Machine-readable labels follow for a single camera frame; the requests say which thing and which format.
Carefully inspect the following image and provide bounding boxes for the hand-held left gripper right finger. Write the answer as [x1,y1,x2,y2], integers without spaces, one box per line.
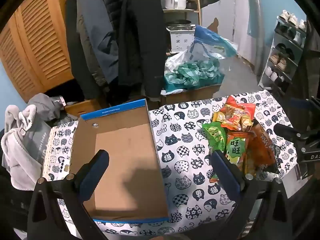
[211,150,294,240]

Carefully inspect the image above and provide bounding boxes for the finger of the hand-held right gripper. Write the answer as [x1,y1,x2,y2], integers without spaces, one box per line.
[290,97,320,111]
[273,123,320,144]

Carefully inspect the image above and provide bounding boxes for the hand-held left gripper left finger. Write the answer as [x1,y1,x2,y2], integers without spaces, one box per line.
[26,149,110,240]

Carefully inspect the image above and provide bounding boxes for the blue-rimmed cardboard box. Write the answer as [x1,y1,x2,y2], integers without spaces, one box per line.
[66,99,170,224]

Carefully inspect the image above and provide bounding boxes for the pile of snack packets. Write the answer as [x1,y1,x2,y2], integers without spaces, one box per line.
[209,95,282,183]

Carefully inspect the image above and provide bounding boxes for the white smartphone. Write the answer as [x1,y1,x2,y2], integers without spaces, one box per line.
[58,158,72,175]

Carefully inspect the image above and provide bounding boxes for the cat print tablecloth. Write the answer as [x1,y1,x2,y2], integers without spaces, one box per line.
[42,90,300,240]

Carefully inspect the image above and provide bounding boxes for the group of shoes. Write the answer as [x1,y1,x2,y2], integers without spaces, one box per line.
[264,9,307,90]

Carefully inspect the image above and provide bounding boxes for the white shoe rack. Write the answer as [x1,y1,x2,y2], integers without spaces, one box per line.
[258,16,308,93]

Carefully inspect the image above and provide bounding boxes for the wooden crate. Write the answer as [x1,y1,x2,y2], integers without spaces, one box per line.
[64,99,101,117]

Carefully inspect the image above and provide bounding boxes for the grey hoodie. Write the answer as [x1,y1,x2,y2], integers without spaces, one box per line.
[27,93,78,128]

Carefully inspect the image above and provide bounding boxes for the light grey fleece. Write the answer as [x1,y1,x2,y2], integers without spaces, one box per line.
[2,104,43,191]

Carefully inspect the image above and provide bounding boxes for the silver pipe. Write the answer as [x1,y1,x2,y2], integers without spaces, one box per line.
[247,0,266,76]

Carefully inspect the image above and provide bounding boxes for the plain brown cardboard box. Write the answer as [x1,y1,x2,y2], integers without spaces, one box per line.
[161,84,222,105]

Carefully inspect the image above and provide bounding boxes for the heap of green plastic bags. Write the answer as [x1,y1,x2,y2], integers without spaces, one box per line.
[164,59,225,91]

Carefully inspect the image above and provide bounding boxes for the blue plastic bag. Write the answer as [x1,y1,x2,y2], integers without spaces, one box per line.
[191,25,238,61]

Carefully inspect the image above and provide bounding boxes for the white plastic sheet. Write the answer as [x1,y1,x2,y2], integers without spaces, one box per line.
[164,51,196,73]

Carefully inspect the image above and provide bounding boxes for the grey-blue jacket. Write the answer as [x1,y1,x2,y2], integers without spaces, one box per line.
[76,0,120,85]

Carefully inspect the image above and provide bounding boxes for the white patterned box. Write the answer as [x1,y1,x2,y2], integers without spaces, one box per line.
[168,26,197,53]

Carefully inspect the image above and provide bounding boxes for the long black coat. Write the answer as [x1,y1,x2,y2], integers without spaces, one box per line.
[117,0,168,100]

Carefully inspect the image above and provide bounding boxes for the wooden louvered cabinet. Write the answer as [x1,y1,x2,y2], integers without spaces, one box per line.
[0,0,83,103]

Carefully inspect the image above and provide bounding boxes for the black round pan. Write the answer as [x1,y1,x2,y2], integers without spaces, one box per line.
[166,19,192,30]

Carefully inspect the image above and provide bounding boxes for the wooden shelf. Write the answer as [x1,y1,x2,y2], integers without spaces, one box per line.
[162,0,203,28]

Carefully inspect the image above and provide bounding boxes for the steel pot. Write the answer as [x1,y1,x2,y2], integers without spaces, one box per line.
[163,0,188,10]

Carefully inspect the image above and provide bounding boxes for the dark puffer jacket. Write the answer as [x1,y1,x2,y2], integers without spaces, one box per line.
[92,0,127,32]

